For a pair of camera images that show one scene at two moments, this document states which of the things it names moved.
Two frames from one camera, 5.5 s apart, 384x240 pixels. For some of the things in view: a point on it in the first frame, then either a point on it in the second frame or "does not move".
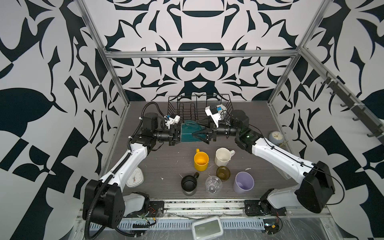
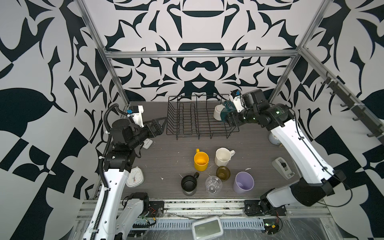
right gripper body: x=225 y=131 -> x=238 y=118
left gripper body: x=166 y=135 -> x=145 y=131
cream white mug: x=223 y=156 does not move
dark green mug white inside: x=188 y=127 -> x=229 y=108
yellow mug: x=201 y=160 does not move
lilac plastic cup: x=243 y=182 does not move
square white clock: x=136 y=178 does not move
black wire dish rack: x=192 y=107 does not move
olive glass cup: x=223 y=172 does not move
